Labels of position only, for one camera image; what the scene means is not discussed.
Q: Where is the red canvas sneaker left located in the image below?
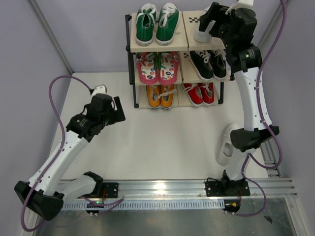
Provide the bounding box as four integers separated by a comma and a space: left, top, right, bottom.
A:
183, 83, 203, 107

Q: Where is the white leather sneaker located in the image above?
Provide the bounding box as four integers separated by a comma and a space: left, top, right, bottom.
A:
194, 21, 216, 43
216, 123, 240, 166

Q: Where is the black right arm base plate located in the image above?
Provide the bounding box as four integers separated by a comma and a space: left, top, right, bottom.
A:
204, 177, 251, 197

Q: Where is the slotted grey cable duct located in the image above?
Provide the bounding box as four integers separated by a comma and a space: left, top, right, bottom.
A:
62, 199, 225, 210

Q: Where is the black canvas sneaker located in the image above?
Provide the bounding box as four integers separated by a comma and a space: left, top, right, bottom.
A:
189, 50, 213, 81
209, 50, 227, 80

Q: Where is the green canvas sneaker right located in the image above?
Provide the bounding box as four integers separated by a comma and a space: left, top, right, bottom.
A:
156, 2, 180, 46

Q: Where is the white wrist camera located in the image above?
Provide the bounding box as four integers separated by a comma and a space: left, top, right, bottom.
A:
225, 0, 253, 15
92, 85, 107, 96

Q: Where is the green canvas sneaker left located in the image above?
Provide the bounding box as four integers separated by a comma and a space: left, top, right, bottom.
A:
135, 3, 157, 46

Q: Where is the black canvas sneaker left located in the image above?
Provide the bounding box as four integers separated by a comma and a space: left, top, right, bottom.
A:
189, 50, 213, 81

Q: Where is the orange canvas sneaker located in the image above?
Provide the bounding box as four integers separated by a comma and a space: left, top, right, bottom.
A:
146, 85, 160, 109
159, 84, 177, 109

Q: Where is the red canvas sneaker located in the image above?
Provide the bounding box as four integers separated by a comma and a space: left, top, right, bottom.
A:
183, 83, 203, 107
199, 83, 215, 106

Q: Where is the black canvas sneaker right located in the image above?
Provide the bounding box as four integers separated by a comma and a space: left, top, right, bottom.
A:
209, 50, 227, 80

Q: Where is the cream black shoe shelf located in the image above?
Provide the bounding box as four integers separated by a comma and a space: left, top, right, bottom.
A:
125, 10, 224, 109

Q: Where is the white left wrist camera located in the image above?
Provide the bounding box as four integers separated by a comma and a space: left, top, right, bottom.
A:
92, 85, 107, 96

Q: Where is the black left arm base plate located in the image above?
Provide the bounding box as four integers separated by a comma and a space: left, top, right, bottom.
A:
98, 182, 119, 199

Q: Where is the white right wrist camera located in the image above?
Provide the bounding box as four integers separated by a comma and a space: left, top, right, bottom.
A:
225, 0, 253, 15

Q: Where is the red canvas sneaker right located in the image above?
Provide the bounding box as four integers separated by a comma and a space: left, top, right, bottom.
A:
199, 83, 215, 106

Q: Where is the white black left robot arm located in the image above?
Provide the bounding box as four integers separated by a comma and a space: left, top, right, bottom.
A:
14, 93, 126, 221

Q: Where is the green canvas sneaker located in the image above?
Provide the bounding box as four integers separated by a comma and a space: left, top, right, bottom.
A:
135, 3, 157, 46
156, 2, 180, 46

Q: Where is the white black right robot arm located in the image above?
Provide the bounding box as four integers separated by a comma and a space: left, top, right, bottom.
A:
194, 0, 280, 196

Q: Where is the pink green sandal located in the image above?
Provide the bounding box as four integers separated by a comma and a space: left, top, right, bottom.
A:
136, 52, 158, 85
157, 51, 180, 85

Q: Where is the aluminium mounting rail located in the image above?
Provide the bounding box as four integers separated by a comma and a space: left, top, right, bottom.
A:
104, 178, 298, 200

